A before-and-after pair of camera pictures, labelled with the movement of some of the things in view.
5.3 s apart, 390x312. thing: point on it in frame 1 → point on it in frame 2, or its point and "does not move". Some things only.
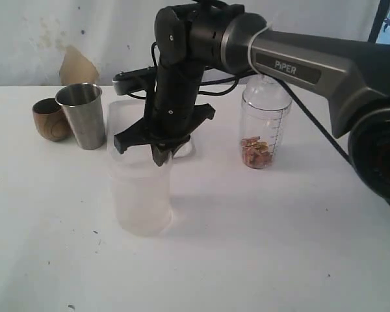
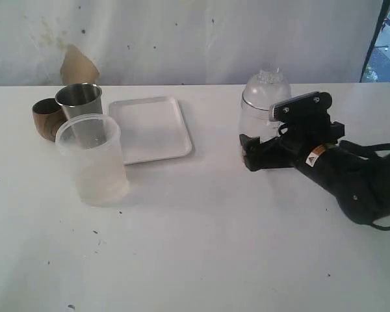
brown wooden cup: (51, 121) does not move
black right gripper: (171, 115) → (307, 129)
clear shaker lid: (264, 93) does not move
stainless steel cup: (82, 103) does not move
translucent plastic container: (142, 190) → (93, 142)
